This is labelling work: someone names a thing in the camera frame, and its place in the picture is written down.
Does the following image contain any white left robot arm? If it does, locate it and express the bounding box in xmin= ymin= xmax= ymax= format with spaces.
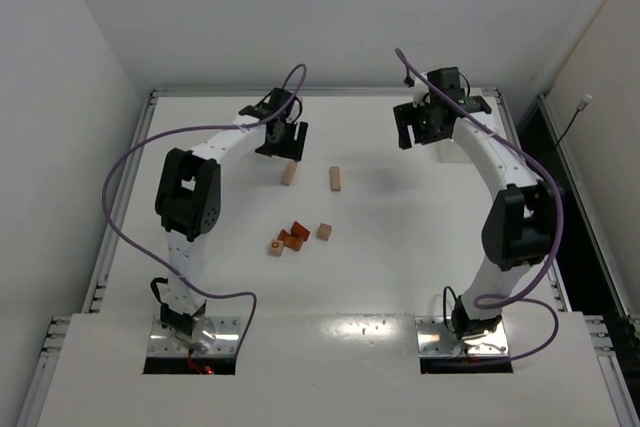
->
xmin=155 ymin=88 xmax=308 ymax=344

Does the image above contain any red-brown wood block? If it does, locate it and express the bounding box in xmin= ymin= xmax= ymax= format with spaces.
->
xmin=291 ymin=221 xmax=311 ymax=242
xmin=277 ymin=229 xmax=304 ymax=251

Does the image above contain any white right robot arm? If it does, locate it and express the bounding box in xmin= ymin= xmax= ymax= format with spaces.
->
xmin=393 ymin=67 xmax=564 ymax=339

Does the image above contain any white perforated box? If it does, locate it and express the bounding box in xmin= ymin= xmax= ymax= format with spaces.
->
xmin=437 ymin=139 xmax=472 ymax=164

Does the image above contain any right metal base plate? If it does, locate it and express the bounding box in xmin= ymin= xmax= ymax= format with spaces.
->
xmin=415 ymin=315 xmax=510 ymax=360

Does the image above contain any black wall cable white plug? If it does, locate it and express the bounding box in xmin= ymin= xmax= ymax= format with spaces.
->
xmin=552 ymin=93 xmax=594 ymax=151

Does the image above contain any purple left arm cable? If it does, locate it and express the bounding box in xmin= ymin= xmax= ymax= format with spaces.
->
xmin=102 ymin=63 xmax=308 ymax=363

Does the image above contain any aluminium table frame rail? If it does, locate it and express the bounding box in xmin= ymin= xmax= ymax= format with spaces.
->
xmin=38 ymin=89 xmax=638 ymax=426

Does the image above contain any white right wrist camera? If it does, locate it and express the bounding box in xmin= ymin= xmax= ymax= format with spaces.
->
xmin=412 ymin=83 xmax=430 ymax=107

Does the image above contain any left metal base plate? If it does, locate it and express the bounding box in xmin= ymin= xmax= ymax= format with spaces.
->
xmin=146 ymin=317 xmax=240 ymax=359

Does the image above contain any light wood cube letter O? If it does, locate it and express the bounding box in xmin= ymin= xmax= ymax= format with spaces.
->
xmin=268 ymin=239 xmax=284 ymax=257

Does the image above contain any long light wood block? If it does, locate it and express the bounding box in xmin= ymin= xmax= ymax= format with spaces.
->
xmin=281 ymin=161 xmax=298 ymax=186
xmin=329 ymin=166 xmax=342 ymax=192

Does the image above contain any metal base plate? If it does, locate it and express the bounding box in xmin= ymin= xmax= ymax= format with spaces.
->
xmin=415 ymin=315 xmax=510 ymax=360
xmin=146 ymin=317 xmax=240 ymax=359

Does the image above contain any light wood cube letter H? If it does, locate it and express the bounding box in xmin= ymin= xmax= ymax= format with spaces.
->
xmin=316 ymin=223 xmax=332 ymax=241

